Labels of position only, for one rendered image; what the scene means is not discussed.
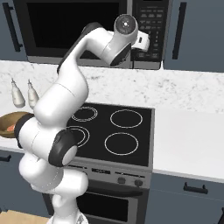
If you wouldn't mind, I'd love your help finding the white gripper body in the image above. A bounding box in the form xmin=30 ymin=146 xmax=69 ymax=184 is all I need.
xmin=138 ymin=31 xmax=151 ymax=53

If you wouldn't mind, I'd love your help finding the black steel microwave oven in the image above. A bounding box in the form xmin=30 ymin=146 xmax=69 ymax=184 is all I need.
xmin=12 ymin=0 xmax=173 ymax=71

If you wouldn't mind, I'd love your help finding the black microwave door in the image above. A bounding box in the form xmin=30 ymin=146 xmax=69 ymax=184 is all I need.
xmin=12 ymin=0 xmax=133 ymax=67

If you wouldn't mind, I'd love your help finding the brown wooden bowl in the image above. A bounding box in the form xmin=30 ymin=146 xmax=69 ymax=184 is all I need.
xmin=0 ymin=111 xmax=33 ymax=139

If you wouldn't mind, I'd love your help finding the orange waffle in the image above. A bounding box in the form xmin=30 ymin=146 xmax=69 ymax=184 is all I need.
xmin=4 ymin=124 xmax=18 ymax=133

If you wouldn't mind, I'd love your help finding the oven door with window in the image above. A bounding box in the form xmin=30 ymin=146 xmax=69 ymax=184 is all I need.
xmin=74 ymin=179 xmax=149 ymax=224

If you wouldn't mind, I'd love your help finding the blue base cupboard door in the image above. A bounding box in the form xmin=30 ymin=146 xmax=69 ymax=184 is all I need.
xmin=144 ymin=188 xmax=224 ymax=224
xmin=0 ymin=173 xmax=50 ymax=219

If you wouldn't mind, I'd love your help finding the black glass hob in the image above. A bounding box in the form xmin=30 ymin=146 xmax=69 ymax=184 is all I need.
xmin=66 ymin=101 xmax=156 ymax=169

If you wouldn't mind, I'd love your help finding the beige squeeze bottle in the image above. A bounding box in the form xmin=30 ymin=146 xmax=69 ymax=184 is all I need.
xmin=26 ymin=79 xmax=40 ymax=109
xmin=10 ymin=78 xmax=26 ymax=109

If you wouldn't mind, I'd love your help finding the blue drawer front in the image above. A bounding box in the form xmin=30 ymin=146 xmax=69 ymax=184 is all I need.
xmin=0 ymin=149 xmax=25 ymax=176
xmin=149 ymin=172 xmax=224 ymax=203

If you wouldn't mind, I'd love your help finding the black wall cupboard handle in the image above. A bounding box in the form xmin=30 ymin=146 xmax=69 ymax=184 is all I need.
xmin=171 ymin=2 xmax=188 ymax=60
xmin=2 ymin=2 xmax=24 ymax=53

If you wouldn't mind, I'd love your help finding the blue wall cupboard door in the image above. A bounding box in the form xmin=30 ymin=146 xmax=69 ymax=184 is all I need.
xmin=162 ymin=0 xmax=224 ymax=74
xmin=0 ymin=0 xmax=29 ymax=62

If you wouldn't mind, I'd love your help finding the dark oven door handle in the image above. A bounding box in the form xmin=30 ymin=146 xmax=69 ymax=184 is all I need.
xmin=87 ymin=179 xmax=144 ymax=199

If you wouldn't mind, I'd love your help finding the black drawer handle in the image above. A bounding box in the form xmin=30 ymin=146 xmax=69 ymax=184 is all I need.
xmin=183 ymin=181 xmax=209 ymax=195
xmin=0 ymin=154 xmax=12 ymax=164

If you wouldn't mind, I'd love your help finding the black base cupboard handle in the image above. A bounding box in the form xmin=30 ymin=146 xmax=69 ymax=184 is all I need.
xmin=216 ymin=206 xmax=224 ymax=224

